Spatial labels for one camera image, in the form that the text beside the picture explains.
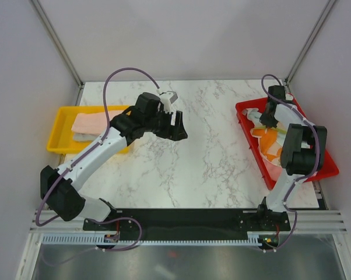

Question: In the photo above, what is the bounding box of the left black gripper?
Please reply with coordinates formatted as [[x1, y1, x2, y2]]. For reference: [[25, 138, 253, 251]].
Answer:
[[144, 107, 187, 141]]

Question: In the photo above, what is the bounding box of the pink towel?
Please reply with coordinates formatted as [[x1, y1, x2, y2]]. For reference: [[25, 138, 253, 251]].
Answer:
[[71, 110, 122, 136]]

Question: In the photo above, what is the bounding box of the grey towel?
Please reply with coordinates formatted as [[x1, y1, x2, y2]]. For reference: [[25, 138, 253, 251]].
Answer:
[[72, 133, 97, 142]]

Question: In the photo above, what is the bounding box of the mint green towel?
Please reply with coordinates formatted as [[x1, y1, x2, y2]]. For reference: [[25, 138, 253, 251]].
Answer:
[[242, 108, 264, 128]]

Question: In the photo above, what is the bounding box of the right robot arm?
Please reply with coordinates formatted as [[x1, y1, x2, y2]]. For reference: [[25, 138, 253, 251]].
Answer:
[[255, 85, 327, 230]]

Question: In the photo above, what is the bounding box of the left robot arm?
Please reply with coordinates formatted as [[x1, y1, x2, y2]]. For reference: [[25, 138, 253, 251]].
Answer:
[[40, 91, 188, 230]]

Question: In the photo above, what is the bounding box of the red plastic tray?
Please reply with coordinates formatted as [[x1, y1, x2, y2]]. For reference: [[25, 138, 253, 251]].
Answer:
[[235, 97, 339, 190]]

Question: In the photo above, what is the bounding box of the yellow plastic tray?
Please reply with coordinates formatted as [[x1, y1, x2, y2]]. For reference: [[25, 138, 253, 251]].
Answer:
[[46, 104, 134, 154]]

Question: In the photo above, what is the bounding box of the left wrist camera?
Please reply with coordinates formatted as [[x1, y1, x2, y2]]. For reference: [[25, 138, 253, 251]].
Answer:
[[159, 91, 178, 113]]

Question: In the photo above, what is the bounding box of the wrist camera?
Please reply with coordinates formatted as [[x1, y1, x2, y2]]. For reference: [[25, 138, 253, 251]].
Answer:
[[286, 93, 294, 102], [159, 91, 178, 113]]

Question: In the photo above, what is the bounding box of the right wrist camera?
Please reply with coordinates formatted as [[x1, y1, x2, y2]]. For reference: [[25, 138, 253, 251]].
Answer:
[[286, 93, 294, 102]]

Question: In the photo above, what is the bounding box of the right aluminium frame post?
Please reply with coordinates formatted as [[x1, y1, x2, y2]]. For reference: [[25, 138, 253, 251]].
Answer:
[[284, 0, 338, 87]]

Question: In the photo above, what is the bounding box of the aluminium frame post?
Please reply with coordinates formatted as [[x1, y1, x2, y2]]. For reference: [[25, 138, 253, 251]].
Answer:
[[29, 0, 84, 89], [284, 0, 338, 87]]

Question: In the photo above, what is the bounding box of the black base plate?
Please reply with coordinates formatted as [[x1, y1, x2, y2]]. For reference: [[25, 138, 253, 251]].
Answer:
[[82, 208, 293, 242]]

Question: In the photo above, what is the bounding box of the aluminium frame rail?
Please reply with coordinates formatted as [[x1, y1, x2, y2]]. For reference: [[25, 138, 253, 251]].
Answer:
[[29, 208, 348, 233]]

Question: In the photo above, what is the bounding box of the slotted cable duct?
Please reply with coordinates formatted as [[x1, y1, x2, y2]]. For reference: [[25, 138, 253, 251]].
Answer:
[[41, 233, 272, 246]]

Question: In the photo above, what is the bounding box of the left aluminium frame post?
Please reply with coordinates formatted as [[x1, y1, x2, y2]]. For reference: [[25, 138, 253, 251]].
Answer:
[[29, 0, 84, 89]]

